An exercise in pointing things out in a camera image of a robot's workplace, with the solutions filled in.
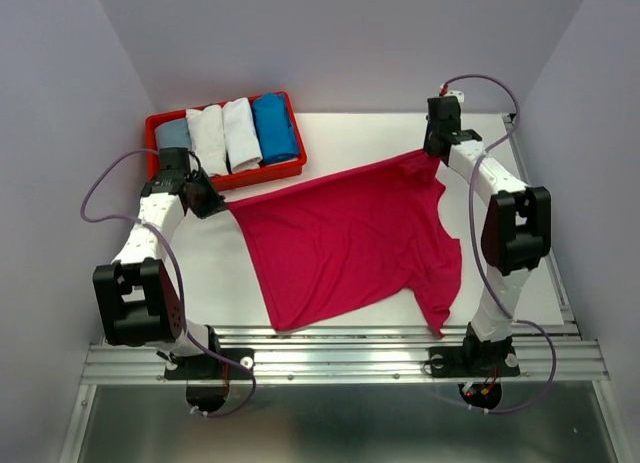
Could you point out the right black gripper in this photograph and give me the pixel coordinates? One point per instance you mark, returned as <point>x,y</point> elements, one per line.
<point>427,144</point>

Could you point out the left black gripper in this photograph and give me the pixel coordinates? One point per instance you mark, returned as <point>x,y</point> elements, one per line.
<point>213,203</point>

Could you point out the pink t-shirt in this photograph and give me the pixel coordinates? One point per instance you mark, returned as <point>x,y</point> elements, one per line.
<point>342,242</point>

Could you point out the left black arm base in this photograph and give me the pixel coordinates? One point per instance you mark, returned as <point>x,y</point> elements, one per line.
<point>205,368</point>

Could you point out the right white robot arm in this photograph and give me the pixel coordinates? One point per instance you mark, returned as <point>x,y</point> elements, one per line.
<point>510,222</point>

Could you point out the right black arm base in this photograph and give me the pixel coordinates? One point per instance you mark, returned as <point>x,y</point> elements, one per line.
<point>472,359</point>

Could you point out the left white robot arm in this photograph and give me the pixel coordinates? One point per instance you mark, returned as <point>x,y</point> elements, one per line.
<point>140,294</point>

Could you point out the white textured rolled t-shirt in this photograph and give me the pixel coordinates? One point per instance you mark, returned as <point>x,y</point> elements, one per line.
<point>206,130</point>

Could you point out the grey rolled t-shirt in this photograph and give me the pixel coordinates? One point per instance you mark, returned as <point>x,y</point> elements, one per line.
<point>173,134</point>

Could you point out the blue rolled t-shirt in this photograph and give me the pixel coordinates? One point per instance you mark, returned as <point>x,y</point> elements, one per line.
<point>274,129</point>

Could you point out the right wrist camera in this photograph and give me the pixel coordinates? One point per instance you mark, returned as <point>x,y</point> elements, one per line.
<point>445,91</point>

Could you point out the aluminium mounting rail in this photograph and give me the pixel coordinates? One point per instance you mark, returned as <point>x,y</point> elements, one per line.
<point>349,355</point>

